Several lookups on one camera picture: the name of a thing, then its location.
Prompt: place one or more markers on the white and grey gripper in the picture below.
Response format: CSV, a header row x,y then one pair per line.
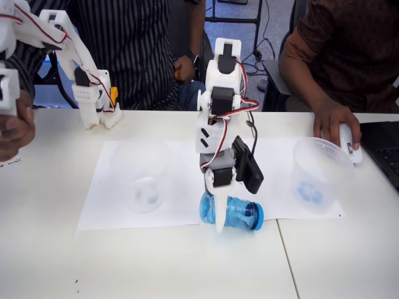
x,y
222,176

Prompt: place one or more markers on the blue plastic bottle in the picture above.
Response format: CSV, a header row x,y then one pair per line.
x,y
240,215

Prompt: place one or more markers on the white computer mouse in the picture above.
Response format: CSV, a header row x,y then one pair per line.
x,y
349,149

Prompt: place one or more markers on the white leader arm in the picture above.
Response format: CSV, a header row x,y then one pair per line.
x,y
79,53

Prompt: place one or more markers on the bare left forearm, striped-shirt person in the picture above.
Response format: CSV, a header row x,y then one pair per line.
x,y
196,31

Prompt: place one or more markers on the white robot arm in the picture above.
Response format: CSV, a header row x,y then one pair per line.
x,y
223,74

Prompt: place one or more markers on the bare right forearm, brown-shirt person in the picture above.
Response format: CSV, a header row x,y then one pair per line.
x,y
299,74

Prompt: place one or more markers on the left hand of striped-shirt person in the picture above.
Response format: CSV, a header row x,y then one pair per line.
x,y
184,70

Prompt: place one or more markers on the right hand of brown-shirt person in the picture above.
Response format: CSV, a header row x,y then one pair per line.
x,y
333,121

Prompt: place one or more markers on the right hand of striped-shirt person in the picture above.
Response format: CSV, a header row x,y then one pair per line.
x,y
18,134

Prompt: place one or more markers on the clear cup, green symbol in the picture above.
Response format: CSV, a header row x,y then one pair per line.
x,y
143,199

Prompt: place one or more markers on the clear cup, blue recycling symbol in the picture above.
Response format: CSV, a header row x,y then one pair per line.
x,y
321,174

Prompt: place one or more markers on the grey office chair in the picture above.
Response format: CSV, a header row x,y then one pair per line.
x,y
274,84

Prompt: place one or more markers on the black smartwatch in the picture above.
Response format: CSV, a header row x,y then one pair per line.
x,y
194,60

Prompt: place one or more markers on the orange table clamp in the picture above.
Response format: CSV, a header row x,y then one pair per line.
x,y
114,95

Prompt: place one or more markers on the person in striped shirt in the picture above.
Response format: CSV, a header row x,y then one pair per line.
x,y
124,46

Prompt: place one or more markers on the black laptop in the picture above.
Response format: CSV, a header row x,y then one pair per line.
x,y
385,146

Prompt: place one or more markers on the person in brown shirt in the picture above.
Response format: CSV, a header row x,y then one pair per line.
x,y
349,46

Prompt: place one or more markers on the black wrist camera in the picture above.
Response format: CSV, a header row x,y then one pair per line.
x,y
254,177

